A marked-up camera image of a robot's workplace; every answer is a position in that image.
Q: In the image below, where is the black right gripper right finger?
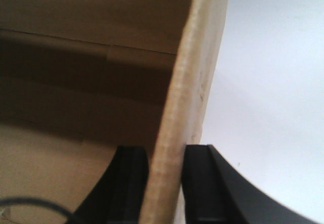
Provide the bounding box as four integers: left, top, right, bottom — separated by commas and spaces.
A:
182, 145, 313, 223

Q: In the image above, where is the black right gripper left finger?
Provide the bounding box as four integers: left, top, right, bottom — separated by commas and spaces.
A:
74, 146, 148, 223

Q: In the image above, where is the brown cardboard box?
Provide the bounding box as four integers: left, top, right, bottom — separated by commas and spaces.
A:
1, 0, 228, 223

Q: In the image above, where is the black cable in box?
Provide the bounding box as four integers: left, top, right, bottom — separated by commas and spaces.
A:
0, 196, 74, 221

